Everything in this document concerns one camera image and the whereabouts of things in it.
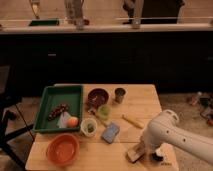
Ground white handled dish brush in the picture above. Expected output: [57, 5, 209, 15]
[151, 148, 164, 162]

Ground brown handled utensil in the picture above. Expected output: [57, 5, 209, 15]
[88, 109, 107, 127]

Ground small green cup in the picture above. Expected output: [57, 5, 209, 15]
[98, 105, 110, 120]

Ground green box on counter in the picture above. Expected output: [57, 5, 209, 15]
[29, 19, 59, 26]

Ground green plastic tray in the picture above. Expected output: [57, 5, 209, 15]
[33, 85, 83, 133]

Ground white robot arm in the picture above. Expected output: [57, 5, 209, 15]
[140, 109, 213, 165]

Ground dark red grapes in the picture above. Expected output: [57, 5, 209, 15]
[47, 104, 69, 121]

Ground dark red bowl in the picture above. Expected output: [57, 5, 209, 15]
[88, 88, 109, 108]

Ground orange plastic bowl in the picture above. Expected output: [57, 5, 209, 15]
[46, 133, 79, 167]

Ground black framed eraser block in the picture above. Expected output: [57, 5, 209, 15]
[127, 143, 145, 163]

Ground small metal cup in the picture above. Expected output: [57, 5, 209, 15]
[115, 88, 126, 103]

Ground white plastic piece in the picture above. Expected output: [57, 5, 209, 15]
[57, 112, 71, 128]

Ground blue sponge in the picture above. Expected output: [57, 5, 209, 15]
[101, 123, 120, 144]

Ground yellow wooden stick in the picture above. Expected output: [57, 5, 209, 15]
[122, 114, 144, 129]

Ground orange ball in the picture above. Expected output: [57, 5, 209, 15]
[67, 117, 78, 128]

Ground black chair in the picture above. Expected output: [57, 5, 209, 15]
[0, 65, 33, 171]

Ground wooden table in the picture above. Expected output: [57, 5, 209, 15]
[26, 84, 179, 171]

